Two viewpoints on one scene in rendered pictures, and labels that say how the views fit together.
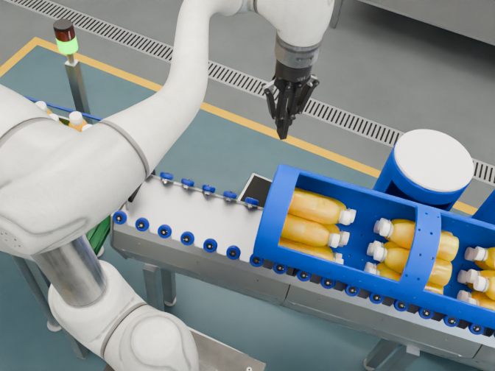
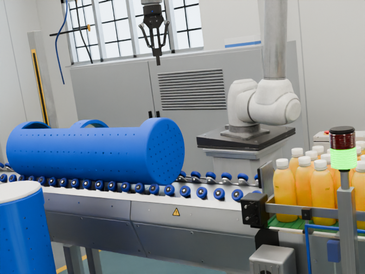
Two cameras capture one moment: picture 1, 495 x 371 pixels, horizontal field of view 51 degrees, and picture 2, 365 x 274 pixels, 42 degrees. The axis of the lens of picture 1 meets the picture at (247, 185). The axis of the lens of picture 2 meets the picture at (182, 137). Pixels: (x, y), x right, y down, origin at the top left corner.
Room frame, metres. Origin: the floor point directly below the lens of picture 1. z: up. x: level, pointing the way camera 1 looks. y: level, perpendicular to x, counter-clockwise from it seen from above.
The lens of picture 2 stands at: (2.59, 0.80, 1.51)
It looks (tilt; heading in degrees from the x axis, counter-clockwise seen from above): 11 degrees down; 205
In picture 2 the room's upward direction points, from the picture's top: 7 degrees counter-clockwise
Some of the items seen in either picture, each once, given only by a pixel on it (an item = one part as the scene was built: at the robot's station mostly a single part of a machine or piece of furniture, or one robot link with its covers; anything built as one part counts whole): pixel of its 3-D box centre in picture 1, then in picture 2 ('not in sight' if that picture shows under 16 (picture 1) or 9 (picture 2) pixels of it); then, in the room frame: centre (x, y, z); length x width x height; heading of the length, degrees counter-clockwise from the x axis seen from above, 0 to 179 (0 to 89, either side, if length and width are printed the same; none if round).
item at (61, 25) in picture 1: (67, 43); (343, 159); (1.36, 0.68, 1.18); 0.06 x 0.06 x 0.16
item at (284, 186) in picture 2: not in sight; (284, 192); (1.09, 0.46, 0.99); 0.07 x 0.07 x 0.19
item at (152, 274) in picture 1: (155, 299); not in sight; (0.86, 0.31, 0.31); 0.06 x 0.06 x 0.63; 81
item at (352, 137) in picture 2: (64, 31); (342, 139); (1.36, 0.68, 1.23); 0.06 x 0.06 x 0.04
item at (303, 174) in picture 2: not in sight; (307, 190); (1.06, 0.53, 0.99); 0.07 x 0.07 x 0.19
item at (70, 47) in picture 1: (67, 42); (343, 156); (1.36, 0.68, 1.18); 0.06 x 0.06 x 0.05
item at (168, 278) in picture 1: (168, 271); not in sight; (1.00, 0.28, 0.31); 0.06 x 0.06 x 0.63; 81
